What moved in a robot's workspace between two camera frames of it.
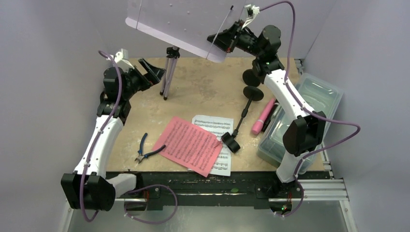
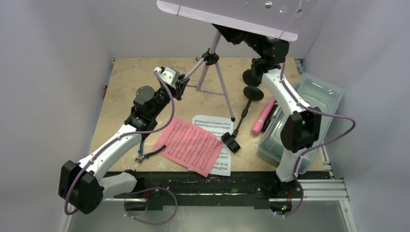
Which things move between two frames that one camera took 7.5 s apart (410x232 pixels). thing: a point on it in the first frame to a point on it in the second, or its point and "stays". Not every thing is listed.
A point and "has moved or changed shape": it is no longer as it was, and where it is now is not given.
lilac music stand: (184, 24) has moved or changed shape
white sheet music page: (217, 126) stays
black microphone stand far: (250, 78) stays
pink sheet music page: (190, 146) stays
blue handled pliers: (140, 157) stays
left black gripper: (153, 76) to (179, 86)
